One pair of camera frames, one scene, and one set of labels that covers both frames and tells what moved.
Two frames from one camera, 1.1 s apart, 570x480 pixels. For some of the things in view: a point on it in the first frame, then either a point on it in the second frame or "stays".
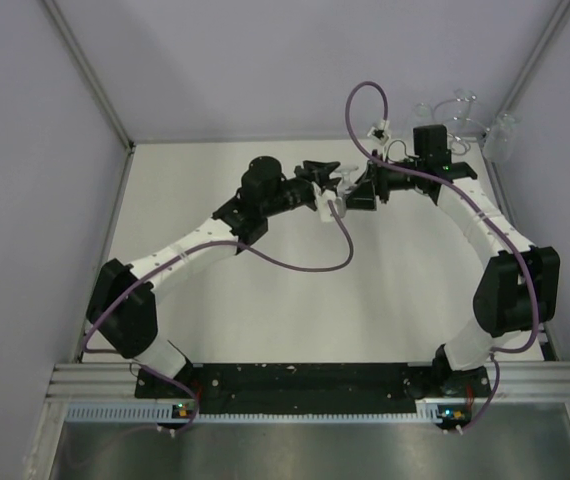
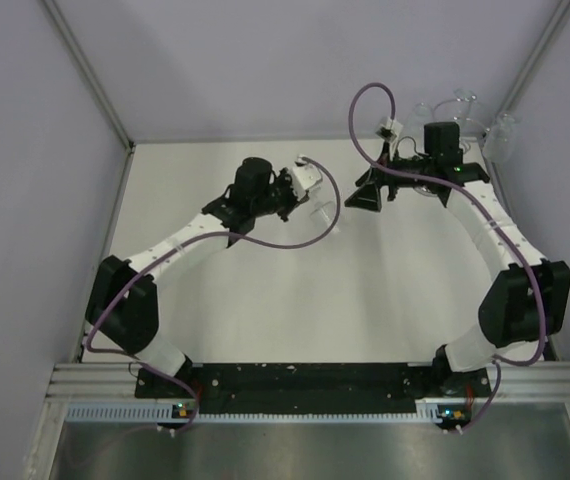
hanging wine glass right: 499,142 stays
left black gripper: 323,169 to 284,179
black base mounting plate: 297,388 stays
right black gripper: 363,195 stays
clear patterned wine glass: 346,184 to 324,215
